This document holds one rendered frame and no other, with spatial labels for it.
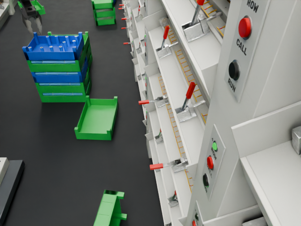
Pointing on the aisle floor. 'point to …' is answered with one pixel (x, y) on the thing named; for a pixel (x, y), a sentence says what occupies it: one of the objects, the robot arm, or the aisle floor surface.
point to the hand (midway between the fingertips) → (36, 33)
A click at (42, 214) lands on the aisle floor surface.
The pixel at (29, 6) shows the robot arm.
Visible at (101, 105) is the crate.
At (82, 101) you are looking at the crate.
